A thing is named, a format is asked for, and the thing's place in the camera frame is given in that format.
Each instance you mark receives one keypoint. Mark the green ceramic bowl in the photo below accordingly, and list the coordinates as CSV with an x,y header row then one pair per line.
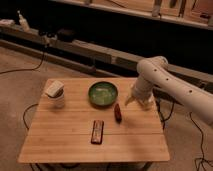
x,y
102,93

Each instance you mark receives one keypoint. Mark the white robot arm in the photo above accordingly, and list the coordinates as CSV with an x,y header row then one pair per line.
x,y
153,71

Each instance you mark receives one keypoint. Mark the white tapered gripper tip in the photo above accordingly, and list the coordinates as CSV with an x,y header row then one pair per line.
x,y
129,99

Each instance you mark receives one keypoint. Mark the black device on ledge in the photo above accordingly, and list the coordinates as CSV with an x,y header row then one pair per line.
x,y
66,35

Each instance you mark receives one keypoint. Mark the white spray bottle on ledge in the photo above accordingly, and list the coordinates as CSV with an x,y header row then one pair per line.
x,y
23,22

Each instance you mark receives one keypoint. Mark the white lying bottle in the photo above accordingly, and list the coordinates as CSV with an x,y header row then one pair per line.
x,y
146,104

